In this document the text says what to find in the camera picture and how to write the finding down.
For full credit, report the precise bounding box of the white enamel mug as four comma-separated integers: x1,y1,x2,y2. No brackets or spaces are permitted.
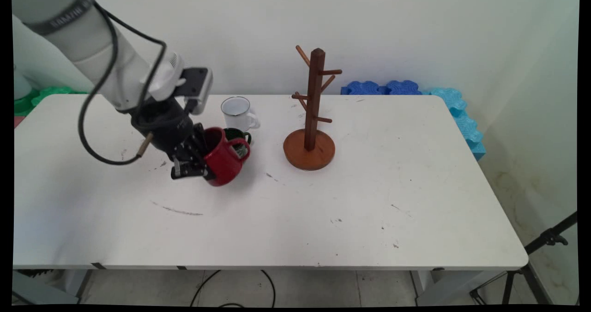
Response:
220,96,261,132

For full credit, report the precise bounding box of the brown wooden mug tree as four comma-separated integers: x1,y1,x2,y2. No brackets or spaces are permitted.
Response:
283,45,343,171

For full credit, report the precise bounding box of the white table leg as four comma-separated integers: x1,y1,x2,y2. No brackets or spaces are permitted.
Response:
62,269,94,303
409,269,445,306

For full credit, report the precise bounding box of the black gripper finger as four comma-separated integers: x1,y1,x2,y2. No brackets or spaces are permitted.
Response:
187,123,210,161
170,158,216,181

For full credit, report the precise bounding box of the blue foam tile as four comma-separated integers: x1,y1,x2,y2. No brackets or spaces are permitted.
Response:
385,80,423,96
340,80,387,96

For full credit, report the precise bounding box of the silver black wrist camera box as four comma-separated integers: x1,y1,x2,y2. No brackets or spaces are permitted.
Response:
177,67,214,116

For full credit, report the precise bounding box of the black cable with brass plug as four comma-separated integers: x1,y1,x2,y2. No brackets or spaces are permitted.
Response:
77,0,155,166

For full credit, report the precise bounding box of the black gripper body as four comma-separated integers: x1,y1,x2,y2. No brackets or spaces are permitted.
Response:
131,97,206,163

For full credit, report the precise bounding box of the cyan foam tile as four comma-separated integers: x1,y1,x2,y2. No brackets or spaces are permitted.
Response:
452,111,487,162
421,87,468,118

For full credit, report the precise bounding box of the green foam tile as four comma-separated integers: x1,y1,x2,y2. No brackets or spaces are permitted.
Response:
13,85,89,117

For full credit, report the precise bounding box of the green enamel mug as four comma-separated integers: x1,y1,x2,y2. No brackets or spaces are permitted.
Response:
224,127,253,160

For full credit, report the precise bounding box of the black tripod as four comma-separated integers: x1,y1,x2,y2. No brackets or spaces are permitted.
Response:
470,210,578,306

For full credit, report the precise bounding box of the red enamel mug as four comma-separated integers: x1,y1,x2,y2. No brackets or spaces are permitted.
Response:
203,126,251,187

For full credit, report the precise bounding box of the black floor cable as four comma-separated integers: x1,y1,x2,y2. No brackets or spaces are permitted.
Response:
190,270,277,308

